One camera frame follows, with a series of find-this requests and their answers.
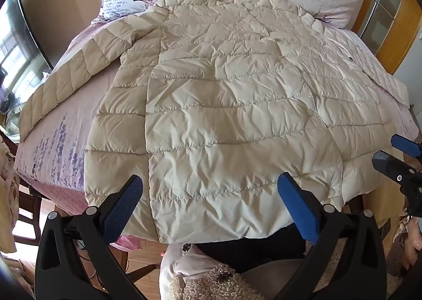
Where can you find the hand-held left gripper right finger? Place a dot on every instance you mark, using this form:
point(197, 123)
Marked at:
point(296, 204)

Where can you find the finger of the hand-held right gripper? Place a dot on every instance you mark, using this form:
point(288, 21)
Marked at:
point(406, 145)
point(384, 161)

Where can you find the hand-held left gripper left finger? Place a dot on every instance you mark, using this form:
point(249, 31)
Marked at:
point(125, 201)

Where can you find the cream puffer jacket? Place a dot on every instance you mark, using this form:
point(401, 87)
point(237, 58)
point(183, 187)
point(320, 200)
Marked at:
point(230, 105)

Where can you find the person's dark pants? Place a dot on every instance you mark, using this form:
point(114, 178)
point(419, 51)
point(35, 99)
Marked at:
point(250, 247)

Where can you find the dark wooden chair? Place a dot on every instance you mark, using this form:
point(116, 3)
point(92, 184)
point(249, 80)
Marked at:
point(31, 207)

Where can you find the person's fleece top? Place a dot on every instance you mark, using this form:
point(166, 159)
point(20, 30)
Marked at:
point(204, 282)

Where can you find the cream floral hanging cloth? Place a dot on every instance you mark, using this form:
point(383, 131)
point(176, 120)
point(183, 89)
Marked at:
point(7, 188)

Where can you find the wooden framed glass partition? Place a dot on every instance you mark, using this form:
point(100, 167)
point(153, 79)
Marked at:
point(392, 6)

